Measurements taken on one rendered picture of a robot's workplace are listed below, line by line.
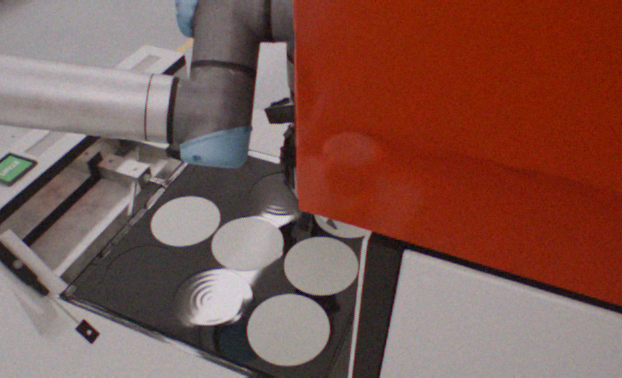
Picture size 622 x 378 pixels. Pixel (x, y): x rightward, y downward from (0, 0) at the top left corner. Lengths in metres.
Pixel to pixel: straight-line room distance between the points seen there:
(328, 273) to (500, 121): 0.49
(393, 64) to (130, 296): 0.55
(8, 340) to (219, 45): 0.39
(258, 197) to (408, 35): 0.60
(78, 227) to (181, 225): 0.16
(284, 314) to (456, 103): 0.47
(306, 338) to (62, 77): 0.40
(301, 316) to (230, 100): 0.28
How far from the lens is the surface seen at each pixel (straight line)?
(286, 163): 0.72
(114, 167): 0.92
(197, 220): 0.80
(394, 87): 0.26
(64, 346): 0.64
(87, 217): 0.89
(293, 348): 0.66
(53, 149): 0.90
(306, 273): 0.72
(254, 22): 0.60
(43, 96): 0.60
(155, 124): 0.58
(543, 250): 0.31
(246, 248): 0.75
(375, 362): 0.44
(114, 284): 0.76
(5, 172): 0.89
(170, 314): 0.71
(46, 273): 0.59
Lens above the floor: 1.47
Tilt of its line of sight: 43 degrees down
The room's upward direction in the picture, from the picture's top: straight up
